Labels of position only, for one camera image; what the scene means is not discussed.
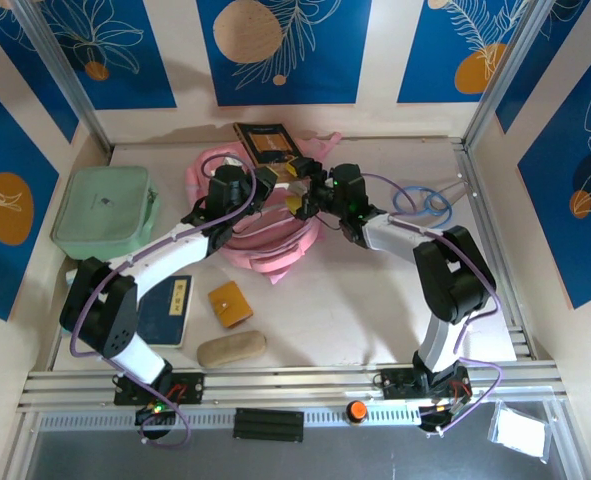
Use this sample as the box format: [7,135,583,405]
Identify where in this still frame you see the blue coiled cable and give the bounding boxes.
[392,185,455,234]

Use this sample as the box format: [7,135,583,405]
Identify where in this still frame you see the beige glasses case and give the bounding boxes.
[196,330,269,367]

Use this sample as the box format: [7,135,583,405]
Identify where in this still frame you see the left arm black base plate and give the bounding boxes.
[113,372,205,406]

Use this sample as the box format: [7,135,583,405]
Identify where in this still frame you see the blue panel beige circle print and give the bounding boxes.
[196,0,374,107]

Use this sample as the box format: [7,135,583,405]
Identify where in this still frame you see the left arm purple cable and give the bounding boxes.
[69,152,256,447]

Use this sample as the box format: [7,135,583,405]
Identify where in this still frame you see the blue panel orange feather print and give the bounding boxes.
[397,0,534,105]

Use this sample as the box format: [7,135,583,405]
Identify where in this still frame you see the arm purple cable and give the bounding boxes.
[359,172,506,436]
[69,152,256,447]

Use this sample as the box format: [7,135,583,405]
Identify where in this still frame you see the dark brown book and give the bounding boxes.
[233,121,309,184]

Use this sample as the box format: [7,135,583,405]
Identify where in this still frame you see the slotted metal cable tray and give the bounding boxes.
[37,407,424,432]

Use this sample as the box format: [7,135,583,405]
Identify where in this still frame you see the orange card wallet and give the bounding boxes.
[207,280,254,330]

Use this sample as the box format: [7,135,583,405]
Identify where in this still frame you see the aluminium frame post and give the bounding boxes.
[462,0,561,151]
[12,0,114,154]

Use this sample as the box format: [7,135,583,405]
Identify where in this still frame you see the blue panel white leaf outline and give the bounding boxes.
[517,39,591,310]

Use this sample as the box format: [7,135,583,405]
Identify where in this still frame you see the pink backpack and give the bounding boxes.
[183,130,344,286]

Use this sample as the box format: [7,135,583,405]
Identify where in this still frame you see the blue panel white flower print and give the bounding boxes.
[39,0,178,111]

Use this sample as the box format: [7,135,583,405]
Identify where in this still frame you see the black ribbed block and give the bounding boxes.
[232,407,305,444]

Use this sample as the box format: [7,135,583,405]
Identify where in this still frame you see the orange emergency stop button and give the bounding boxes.
[345,399,369,426]

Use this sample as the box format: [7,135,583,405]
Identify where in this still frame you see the navy book with yellow label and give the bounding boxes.
[137,274,195,350]

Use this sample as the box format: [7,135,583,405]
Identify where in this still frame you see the black connector block orange wires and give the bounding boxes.
[418,399,472,432]

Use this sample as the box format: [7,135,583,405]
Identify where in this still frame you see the blue panel orange oval print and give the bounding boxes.
[0,72,60,321]

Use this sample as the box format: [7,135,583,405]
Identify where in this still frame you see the black connector block green light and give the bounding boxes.
[134,402,179,427]

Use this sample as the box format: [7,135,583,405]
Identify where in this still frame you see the green fabric pouch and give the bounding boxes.
[49,165,160,261]

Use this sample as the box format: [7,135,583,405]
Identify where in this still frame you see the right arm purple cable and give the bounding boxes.
[359,172,506,436]

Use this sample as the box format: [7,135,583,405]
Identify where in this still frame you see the aluminium front rail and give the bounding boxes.
[17,367,569,414]

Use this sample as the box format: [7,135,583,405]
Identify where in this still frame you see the clear bag with white card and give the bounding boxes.
[487,399,551,460]

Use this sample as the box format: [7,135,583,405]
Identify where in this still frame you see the aluminium side rail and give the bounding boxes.
[453,141,539,361]

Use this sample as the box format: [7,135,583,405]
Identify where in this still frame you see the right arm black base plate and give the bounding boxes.
[380,368,474,401]

